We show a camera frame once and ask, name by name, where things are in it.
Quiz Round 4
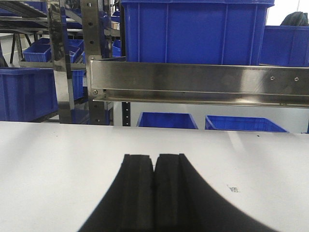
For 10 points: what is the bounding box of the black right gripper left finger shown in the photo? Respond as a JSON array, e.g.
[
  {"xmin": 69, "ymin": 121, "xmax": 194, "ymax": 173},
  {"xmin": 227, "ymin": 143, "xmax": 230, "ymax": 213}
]
[{"xmin": 79, "ymin": 154, "xmax": 154, "ymax": 232}]

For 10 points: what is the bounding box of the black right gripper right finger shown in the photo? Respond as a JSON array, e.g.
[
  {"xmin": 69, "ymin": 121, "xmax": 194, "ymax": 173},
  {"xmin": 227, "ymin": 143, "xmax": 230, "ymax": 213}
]
[{"xmin": 154, "ymin": 154, "xmax": 273, "ymax": 232}]

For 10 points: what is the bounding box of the blue floor bin left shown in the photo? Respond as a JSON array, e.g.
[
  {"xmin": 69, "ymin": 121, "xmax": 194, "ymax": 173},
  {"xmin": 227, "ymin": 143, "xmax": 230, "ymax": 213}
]
[{"xmin": 137, "ymin": 112, "xmax": 198, "ymax": 130}]

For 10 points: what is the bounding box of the blue floor bin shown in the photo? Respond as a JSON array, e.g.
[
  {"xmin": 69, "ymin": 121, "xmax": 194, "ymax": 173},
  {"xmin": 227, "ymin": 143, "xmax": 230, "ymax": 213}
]
[
  {"xmin": 205, "ymin": 115, "xmax": 288, "ymax": 133},
  {"xmin": 137, "ymin": 112, "xmax": 198, "ymax": 130}
]

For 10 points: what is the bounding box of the blue floor bin right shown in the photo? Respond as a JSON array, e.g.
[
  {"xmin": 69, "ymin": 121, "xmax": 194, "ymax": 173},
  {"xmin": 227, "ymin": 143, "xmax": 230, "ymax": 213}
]
[{"xmin": 205, "ymin": 115, "xmax": 288, "ymax": 133}]

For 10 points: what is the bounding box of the blue bin lower left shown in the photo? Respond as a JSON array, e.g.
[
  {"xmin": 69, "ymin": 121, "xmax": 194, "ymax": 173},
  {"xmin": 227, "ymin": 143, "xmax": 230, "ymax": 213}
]
[{"xmin": 0, "ymin": 68, "xmax": 58, "ymax": 122}]

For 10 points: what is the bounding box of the small blue bin background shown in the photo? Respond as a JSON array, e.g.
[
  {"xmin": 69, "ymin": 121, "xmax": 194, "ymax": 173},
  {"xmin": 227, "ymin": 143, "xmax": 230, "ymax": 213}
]
[{"xmin": 23, "ymin": 44, "xmax": 52, "ymax": 62}]

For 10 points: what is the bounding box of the blue bin far right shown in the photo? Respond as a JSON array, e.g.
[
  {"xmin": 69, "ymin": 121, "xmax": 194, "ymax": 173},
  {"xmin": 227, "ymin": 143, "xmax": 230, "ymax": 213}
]
[{"xmin": 260, "ymin": 26, "xmax": 309, "ymax": 67}]

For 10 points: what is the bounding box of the black jacket on chair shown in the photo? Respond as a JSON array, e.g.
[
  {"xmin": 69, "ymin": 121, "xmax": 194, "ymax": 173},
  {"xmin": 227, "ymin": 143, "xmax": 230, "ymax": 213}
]
[{"xmin": 281, "ymin": 12, "xmax": 309, "ymax": 26}]

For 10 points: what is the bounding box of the steel flow rack frame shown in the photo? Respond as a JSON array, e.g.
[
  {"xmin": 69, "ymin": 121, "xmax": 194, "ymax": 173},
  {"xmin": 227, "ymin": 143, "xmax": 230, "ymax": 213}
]
[{"xmin": 0, "ymin": 0, "xmax": 309, "ymax": 126}]

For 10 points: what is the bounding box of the large blue bin on rail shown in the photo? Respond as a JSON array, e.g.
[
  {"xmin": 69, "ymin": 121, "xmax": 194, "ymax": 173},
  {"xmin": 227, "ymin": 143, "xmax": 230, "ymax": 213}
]
[{"xmin": 121, "ymin": 0, "xmax": 274, "ymax": 65}]

